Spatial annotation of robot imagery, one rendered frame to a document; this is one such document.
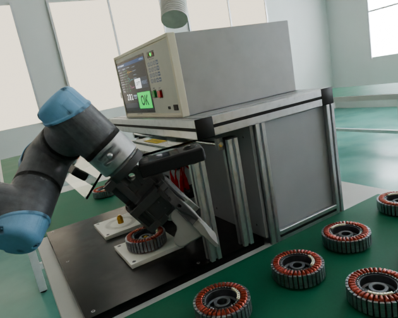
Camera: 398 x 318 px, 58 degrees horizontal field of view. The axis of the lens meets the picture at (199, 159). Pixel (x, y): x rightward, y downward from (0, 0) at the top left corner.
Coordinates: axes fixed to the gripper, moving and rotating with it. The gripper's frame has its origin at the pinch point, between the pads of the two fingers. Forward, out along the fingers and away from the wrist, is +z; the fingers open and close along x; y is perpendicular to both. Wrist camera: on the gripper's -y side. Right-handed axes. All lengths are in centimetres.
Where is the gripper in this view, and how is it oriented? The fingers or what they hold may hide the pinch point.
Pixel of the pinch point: (211, 227)
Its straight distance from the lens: 68.0
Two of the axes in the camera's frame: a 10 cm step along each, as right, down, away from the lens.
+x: 1.9, 1.8, -9.6
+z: 6.9, 6.8, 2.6
